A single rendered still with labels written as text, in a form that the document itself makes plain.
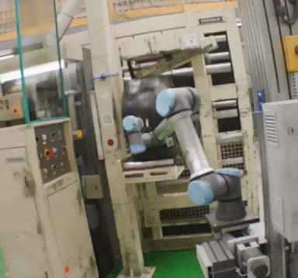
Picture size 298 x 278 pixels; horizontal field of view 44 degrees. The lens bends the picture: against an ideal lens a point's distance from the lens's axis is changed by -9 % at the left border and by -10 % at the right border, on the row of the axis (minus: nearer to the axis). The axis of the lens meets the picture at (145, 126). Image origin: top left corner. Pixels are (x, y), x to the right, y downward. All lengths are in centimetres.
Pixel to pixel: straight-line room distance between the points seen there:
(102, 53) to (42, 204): 113
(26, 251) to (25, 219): 22
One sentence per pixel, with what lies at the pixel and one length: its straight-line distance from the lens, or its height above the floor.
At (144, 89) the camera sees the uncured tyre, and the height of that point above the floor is 137.
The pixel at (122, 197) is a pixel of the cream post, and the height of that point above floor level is 67.
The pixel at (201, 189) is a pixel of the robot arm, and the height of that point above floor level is 91.
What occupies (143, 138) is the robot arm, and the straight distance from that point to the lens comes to 209.
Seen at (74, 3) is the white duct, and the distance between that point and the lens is 326.
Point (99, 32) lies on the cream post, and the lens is 282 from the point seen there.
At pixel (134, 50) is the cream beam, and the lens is 300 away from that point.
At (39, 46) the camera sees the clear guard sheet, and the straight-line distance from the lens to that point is 252.
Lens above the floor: 128
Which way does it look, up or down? 3 degrees down
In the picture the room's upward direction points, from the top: 8 degrees counter-clockwise
